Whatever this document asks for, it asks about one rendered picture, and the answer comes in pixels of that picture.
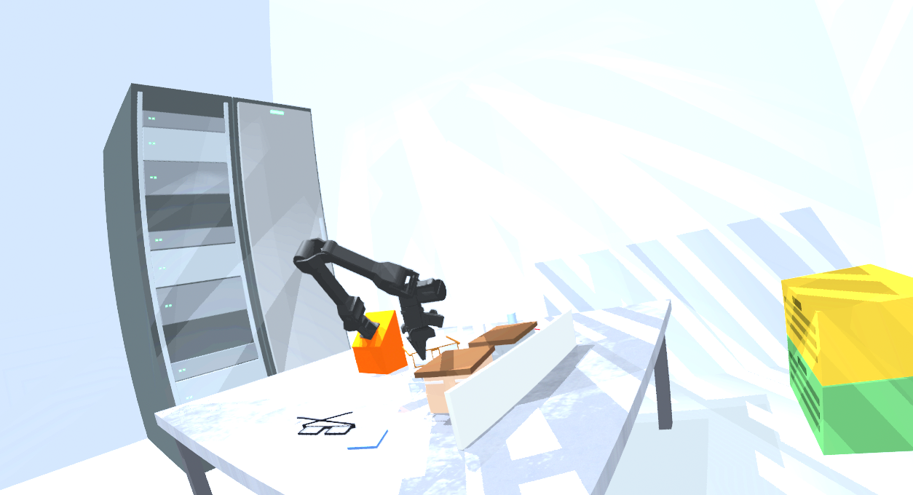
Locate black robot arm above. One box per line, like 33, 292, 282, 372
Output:
293, 237, 446, 340

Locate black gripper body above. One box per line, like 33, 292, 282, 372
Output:
400, 304, 436, 342

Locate black thin-framed glasses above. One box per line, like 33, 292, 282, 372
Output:
297, 411, 356, 435

